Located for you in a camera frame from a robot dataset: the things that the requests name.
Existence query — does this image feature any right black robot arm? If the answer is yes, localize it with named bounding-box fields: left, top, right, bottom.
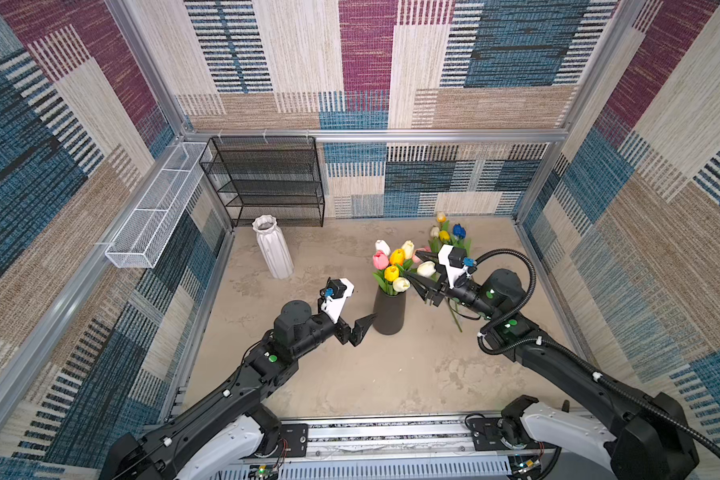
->
left=403, top=246, right=703, bottom=479

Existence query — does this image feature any black cylindrical vase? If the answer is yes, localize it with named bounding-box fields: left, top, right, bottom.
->
left=373, top=290, right=406, bottom=335

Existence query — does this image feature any black wire shelf rack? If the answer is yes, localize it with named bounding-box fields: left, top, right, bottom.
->
left=199, top=136, right=325, bottom=227

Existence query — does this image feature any white ribbed ceramic vase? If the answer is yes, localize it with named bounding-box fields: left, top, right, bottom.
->
left=252, top=215, right=294, bottom=279

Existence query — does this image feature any orange yellow tulip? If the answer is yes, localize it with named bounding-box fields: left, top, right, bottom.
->
left=389, top=248, right=406, bottom=266

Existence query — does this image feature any blue tulip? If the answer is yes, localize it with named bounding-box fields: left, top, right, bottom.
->
left=451, top=224, right=471, bottom=254

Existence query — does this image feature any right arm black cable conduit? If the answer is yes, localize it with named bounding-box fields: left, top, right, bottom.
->
left=473, top=248, right=720, bottom=480

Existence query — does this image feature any aluminium rail with cable duct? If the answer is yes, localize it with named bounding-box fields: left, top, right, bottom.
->
left=125, top=411, right=655, bottom=480

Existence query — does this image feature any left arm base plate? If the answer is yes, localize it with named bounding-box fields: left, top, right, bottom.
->
left=246, top=423, right=309, bottom=459

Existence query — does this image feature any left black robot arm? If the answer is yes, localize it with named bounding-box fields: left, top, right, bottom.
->
left=100, top=300, right=376, bottom=479

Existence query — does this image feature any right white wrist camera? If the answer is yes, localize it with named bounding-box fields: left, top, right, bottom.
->
left=437, top=245, right=477, bottom=289

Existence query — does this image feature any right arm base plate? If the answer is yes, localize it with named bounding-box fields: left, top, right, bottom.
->
left=464, top=415, right=557, bottom=451

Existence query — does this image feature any white wire mesh basket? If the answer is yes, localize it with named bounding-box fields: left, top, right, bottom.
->
left=105, top=142, right=205, bottom=269

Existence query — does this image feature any cream white tulip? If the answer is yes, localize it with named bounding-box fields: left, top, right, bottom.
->
left=400, top=240, right=415, bottom=262

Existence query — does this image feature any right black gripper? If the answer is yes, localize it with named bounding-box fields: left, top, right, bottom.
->
left=402, top=250, right=498, bottom=320

